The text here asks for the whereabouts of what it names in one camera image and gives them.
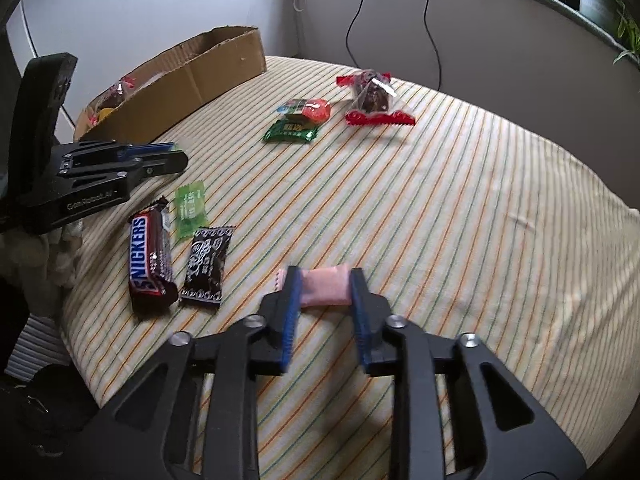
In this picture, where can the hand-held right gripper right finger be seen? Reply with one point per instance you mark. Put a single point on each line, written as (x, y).
(360, 310)

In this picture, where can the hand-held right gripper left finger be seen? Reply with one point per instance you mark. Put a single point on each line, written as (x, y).
(292, 310)

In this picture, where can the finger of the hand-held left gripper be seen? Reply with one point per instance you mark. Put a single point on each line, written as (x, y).
(145, 149)
(155, 166)

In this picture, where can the pink candy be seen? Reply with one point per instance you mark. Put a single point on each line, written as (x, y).
(325, 285)

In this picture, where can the yellow candy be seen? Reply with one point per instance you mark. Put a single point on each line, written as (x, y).
(102, 116)

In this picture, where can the light green candy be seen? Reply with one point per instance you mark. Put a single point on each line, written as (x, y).
(190, 207)

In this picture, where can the clear red-edged snack packet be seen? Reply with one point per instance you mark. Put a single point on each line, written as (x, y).
(372, 95)
(119, 91)

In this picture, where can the brown chocolate bar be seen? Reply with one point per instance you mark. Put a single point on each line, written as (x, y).
(150, 255)

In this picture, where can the brown cardboard box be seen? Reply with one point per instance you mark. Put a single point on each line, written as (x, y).
(200, 75)

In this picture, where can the black snack packet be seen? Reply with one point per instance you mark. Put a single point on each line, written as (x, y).
(205, 265)

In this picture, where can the dark green snack packet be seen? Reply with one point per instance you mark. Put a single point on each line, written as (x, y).
(290, 131)

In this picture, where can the red and teal snack packet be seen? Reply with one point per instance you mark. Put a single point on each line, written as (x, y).
(312, 110)

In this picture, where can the striped yellow cloth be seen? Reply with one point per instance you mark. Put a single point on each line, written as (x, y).
(450, 210)

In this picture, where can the grey striped cloth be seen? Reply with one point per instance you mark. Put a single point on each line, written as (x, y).
(35, 350)

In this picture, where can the potted spider plant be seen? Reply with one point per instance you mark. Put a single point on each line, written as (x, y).
(597, 5)

